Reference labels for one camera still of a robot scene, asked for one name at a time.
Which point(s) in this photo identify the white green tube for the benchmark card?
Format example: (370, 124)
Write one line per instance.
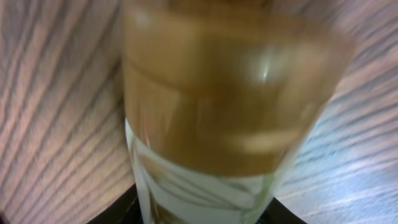
(218, 96)

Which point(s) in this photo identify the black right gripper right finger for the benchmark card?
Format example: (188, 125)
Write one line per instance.
(277, 213)

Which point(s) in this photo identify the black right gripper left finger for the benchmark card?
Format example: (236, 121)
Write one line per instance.
(125, 210)

